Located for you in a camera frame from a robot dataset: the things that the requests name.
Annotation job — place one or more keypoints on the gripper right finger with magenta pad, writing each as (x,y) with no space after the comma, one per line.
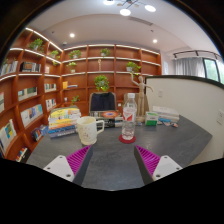
(153,167)

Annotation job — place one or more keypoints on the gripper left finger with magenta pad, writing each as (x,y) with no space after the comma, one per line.
(73,167)

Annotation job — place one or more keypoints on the clear plastic water bottle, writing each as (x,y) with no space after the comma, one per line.
(129,117)

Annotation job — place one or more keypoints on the red round coaster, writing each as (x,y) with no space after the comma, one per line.
(121,139)

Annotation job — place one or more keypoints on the cream ceramic mug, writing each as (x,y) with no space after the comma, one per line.
(88,129)

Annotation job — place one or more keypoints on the stack of colourful books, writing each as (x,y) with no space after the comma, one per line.
(63,121)

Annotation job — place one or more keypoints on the small green white box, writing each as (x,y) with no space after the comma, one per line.
(151,119)

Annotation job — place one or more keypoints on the stack of white books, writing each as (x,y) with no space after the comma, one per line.
(167,113)

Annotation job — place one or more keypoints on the book with orange cover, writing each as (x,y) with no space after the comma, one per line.
(106,114)

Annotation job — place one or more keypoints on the black office chair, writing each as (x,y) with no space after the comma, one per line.
(102,101)

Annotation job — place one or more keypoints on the wooden artist mannequin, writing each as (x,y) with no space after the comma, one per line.
(141,96)

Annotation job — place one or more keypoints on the potted plant centre shelf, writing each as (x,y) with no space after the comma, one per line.
(101,82)

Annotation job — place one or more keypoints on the potted plant shelf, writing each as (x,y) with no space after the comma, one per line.
(101,82)
(132,67)

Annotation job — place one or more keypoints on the potted plant right shelf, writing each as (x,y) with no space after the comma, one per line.
(132,67)

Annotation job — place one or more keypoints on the grey window curtain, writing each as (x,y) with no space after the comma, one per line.
(191,66)

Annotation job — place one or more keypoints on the potted plant upper left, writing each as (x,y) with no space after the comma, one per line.
(37,45)

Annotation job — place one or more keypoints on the ceiling chandelier lamp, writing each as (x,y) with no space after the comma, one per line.
(125,5)

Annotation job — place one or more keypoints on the wooden bookshelf wall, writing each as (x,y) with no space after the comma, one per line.
(33,83)

